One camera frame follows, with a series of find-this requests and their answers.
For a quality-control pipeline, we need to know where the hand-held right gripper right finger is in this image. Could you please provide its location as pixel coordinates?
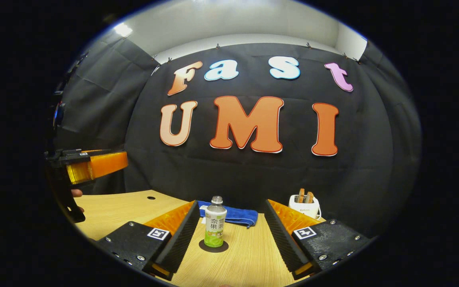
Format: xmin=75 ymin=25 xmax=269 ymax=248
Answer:
xmin=264 ymin=199 xmax=375 ymax=280

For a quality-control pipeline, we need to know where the ceiling light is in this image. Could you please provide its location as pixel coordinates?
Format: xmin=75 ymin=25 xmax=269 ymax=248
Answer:
xmin=114 ymin=23 xmax=133 ymax=37

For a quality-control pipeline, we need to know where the clear water bottle white label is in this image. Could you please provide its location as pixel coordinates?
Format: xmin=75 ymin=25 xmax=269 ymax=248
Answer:
xmin=204 ymin=196 xmax=228 ymax=248

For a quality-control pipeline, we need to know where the blue towel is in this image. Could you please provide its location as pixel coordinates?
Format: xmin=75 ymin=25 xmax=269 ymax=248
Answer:
xmin=198 ymin=201 xmax=259 ymax=228

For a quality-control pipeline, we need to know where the dark round coaster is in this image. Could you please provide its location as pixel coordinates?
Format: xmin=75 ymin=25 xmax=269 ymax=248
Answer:
xmin=198 ymin=239 xmax=229 ymax=253

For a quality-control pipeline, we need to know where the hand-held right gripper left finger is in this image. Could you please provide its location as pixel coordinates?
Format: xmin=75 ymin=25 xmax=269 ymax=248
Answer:
xmin=94 ymin=200 xmax=200 ymax=280

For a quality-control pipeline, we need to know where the white toaster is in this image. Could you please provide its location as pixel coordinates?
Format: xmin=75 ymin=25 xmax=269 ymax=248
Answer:
xmin=288 ymin=194 xmax=322 ymax=220

